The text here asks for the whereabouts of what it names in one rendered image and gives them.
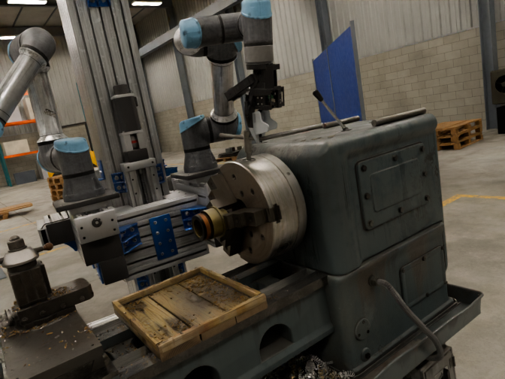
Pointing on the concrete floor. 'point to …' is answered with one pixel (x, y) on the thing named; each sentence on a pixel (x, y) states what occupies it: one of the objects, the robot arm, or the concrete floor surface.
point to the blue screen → (340, 78)
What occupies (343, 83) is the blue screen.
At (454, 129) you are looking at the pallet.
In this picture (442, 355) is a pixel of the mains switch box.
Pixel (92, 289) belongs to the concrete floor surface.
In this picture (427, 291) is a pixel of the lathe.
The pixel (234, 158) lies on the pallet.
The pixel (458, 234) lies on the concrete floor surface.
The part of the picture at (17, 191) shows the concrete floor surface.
